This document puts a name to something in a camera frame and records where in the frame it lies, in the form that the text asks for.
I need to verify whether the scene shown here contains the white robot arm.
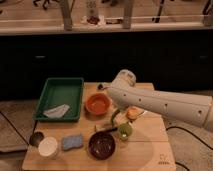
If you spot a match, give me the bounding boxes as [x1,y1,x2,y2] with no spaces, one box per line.
[107,69,213,133]

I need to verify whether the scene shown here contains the orange red bowl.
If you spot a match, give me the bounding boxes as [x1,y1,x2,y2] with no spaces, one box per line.
[85,93,111,116]

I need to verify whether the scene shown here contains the dark purple bowl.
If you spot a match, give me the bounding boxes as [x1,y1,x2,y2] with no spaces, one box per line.
[88,132,116,160]

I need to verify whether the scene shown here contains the small green cup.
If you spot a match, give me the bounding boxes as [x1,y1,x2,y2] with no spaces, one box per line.
[118,123,132,140]

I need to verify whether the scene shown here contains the metal spoon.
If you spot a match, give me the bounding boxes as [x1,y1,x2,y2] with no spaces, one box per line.
[136,111,147,120]

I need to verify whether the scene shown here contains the blue sponge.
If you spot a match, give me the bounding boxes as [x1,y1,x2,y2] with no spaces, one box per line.
[62,134,83,151]

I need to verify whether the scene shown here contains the grey cloth in tray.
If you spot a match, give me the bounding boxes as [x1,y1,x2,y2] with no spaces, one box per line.
[43,104,70,118]

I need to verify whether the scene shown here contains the green plastic tray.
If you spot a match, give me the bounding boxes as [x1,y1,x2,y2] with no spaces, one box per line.
[33,78,84,122]

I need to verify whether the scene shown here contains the white cup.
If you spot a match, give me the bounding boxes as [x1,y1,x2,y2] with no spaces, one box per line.
[38,137,58,158]

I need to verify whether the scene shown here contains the dark metal cup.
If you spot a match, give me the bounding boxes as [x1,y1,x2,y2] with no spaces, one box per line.
[29,132,44,147]

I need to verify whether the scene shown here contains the black cable on floor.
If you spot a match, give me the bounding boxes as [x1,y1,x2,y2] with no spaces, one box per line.
[165,125,213,151]

